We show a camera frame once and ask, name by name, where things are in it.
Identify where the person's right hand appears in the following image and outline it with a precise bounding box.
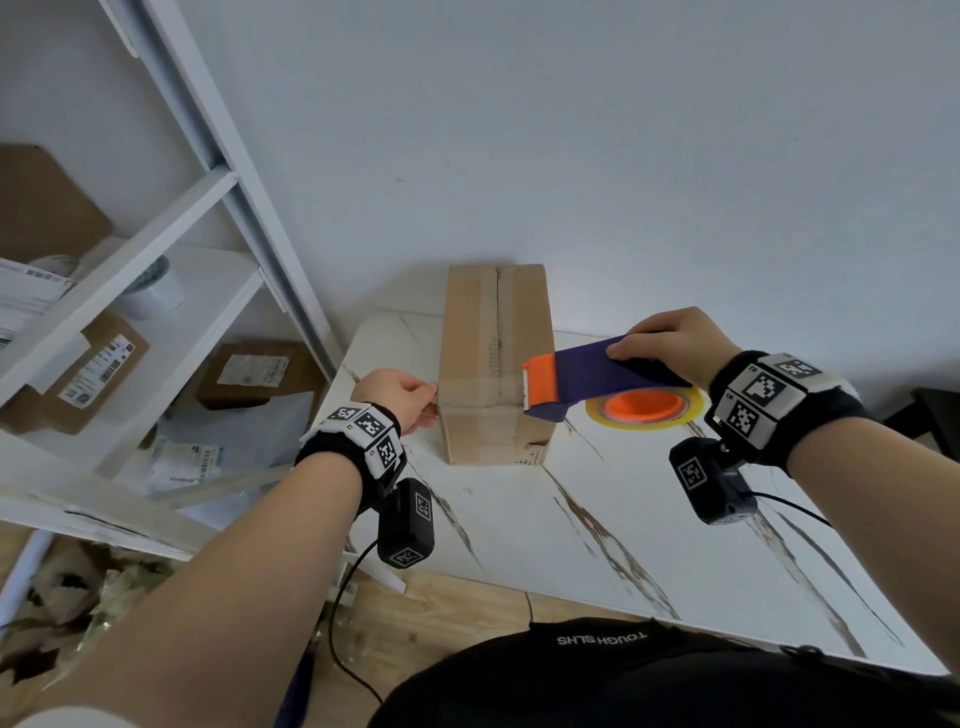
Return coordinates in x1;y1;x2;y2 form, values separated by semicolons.
605;306;744;391

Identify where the person's left hand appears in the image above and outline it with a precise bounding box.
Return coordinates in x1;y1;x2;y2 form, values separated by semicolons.
351;368;441;435

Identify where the purple and orange tape dispenser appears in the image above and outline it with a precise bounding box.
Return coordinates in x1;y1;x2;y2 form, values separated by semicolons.
520;335;696;424

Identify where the brown cardboard box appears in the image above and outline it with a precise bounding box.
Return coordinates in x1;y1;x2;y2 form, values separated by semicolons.
436;262;557;468

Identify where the person's right forearm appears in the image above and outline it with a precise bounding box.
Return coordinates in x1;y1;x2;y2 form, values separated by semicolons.
786;414;960;676

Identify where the person's left forearm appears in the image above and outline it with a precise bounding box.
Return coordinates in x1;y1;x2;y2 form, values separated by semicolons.
41;448;376;728

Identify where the left wristband with marker tags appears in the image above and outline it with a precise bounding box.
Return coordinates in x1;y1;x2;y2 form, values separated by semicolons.
294;401;411;516

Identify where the wristband with marker tags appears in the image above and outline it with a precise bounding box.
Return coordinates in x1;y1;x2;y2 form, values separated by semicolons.
294;401;411;516
705;349;876;478

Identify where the clear packing tape roll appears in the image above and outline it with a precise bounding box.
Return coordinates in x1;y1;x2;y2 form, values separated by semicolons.
584;384;708;433

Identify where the right wristband with marker tags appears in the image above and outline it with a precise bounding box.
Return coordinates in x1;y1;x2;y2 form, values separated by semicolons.
705;349;876;478

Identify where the small cardboard parcel white label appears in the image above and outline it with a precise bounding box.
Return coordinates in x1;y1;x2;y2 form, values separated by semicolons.
195;340;329;413

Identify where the grey plastic mailer bag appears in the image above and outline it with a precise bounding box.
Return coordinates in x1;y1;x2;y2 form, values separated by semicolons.
148;390;318;498

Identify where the white labelled mailer packet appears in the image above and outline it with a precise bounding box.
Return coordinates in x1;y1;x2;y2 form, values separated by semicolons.
144;438;224;497

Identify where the white label roll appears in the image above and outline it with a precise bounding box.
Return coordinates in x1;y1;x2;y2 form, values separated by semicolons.
114;254;187;321

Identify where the white metal shelf unit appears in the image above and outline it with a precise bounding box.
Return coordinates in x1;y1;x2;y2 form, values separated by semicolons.
0;0;348;564

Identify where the dark chair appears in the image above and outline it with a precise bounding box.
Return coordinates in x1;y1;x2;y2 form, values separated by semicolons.
880;385;960;456

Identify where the person's black clothing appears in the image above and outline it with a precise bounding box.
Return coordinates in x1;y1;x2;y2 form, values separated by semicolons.
366;615;960;728

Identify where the cardboard parcel with barcode label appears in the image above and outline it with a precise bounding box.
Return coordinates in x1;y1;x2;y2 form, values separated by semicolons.
0;310;152;438

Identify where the crumpled brown packing paper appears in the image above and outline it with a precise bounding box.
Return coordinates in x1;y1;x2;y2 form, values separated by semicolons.
0;535;183;700

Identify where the white printed paper sheet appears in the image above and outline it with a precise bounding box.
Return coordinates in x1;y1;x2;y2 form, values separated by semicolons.
0;256;78;351

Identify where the plain flat cardboard sheet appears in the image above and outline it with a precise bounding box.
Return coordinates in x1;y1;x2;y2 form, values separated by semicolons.
0;143;115;265

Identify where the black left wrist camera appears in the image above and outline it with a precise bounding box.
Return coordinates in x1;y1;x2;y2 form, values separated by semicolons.
376;477;437;570

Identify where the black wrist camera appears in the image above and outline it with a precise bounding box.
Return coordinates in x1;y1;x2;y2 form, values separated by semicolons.
376;477;437;570
668;436;760;527

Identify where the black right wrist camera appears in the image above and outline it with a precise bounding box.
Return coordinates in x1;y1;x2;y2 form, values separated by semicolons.
668;436;760;527

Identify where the black right camera cable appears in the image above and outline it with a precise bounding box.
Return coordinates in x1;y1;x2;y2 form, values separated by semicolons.
750;490;835;531

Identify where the black camera cable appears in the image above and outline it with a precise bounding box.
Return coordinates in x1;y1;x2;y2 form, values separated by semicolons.
750;490;835;531
327;537;385;705

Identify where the black left camera cable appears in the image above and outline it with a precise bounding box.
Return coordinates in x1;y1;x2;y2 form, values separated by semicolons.
327;537;385;705

